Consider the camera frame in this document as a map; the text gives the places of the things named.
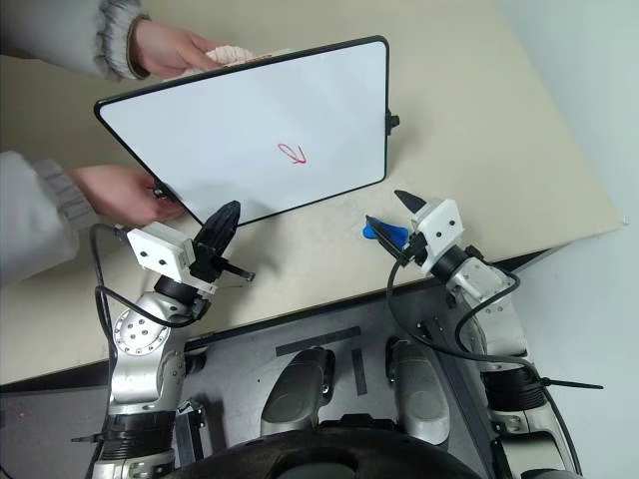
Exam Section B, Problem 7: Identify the black framed whiteboard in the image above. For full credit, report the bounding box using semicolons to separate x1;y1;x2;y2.
94;34;391;229

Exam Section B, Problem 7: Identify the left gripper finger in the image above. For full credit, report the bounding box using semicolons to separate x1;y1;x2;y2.
215;258;257;283
193;200;242;253

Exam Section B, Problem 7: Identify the grey rounded right robot foot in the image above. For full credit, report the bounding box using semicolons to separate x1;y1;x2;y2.
385;338;453;446

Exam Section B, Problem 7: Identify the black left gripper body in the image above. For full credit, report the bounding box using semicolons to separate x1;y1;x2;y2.
189;239;231;283

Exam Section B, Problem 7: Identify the black rounded robot torso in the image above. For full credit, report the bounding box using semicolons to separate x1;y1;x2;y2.
173;432;481;479

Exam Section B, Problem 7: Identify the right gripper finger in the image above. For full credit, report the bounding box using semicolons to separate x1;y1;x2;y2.
365;215;411;258
393;189;426;217

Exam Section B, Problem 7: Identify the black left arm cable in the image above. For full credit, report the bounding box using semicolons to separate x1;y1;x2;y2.
89;223;202;361

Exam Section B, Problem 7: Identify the pink cloth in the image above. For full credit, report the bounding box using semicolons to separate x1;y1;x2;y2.
167;43;296;80

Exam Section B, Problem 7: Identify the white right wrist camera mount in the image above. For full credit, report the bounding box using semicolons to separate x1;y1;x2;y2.
410;197;467;276

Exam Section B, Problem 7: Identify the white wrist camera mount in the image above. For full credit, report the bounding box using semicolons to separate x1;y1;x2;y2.
410;197;467;276
126;222;197;279

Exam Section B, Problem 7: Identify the short black tape strip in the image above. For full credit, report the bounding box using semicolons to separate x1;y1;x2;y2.
349;347;368;397

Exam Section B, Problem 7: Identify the grey rounded robot foot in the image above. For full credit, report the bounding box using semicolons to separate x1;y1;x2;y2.
261;345;337;441
385;338;453;446

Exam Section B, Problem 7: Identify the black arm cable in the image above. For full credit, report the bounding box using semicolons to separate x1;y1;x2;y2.
386;242;583;479
89;223;202;361

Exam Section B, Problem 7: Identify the black metal bracket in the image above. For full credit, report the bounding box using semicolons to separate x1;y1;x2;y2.
174;396;224;464

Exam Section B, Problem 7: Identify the person's right hand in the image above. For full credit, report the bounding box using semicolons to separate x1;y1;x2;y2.
67;164;189;227

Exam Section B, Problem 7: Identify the grey rounded left robot foot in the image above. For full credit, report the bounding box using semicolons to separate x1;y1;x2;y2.
261;345;337;441

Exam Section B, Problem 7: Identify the long black tape strip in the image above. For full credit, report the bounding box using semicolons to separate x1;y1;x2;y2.
275;325;362;357

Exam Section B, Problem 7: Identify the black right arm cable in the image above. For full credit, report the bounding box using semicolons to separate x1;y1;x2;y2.
386;242;583;479

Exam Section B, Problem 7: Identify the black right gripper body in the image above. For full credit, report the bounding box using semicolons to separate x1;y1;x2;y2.
397;212;426;266

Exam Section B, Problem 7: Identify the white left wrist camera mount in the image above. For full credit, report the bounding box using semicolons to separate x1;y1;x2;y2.
126;222;197;279

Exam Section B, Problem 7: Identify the person's left hand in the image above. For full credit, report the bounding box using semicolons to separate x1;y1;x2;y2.
130;19;217;80

